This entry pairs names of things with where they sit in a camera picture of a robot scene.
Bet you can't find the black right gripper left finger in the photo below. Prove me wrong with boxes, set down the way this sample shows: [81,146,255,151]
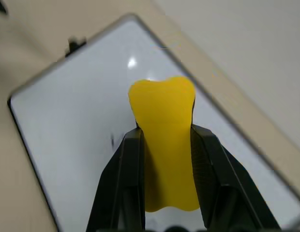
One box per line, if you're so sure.
[85,127,147,232]

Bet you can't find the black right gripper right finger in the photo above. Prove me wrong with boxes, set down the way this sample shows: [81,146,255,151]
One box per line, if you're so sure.
[190,123,281,232]

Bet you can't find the yellow whiteboard eraser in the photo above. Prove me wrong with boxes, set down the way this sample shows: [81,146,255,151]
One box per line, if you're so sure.
[128,75,200,213]

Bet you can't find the white framed whiteboard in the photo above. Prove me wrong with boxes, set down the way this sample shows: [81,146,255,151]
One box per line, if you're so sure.
[7,13,300,232]

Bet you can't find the black whiteboard clip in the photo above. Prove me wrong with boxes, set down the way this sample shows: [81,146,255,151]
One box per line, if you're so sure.
[65,36,87,57]

